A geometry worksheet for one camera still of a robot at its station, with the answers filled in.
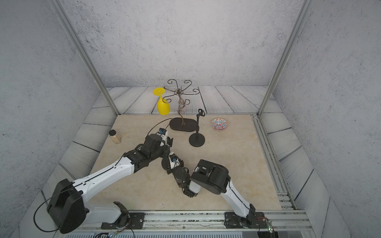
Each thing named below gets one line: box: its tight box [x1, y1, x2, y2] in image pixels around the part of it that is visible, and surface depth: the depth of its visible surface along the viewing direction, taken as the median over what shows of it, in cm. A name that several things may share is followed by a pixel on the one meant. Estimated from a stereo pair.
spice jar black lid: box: [108, 129, 117, 136], surface depth 101 cm
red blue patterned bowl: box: [210, 118, 229, 132], surface depth 113 cm
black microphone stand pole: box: [195, 108, 205, 134], surface depth 91 cm
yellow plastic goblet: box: [152, 87, 171, 116], surface depth 97 cm
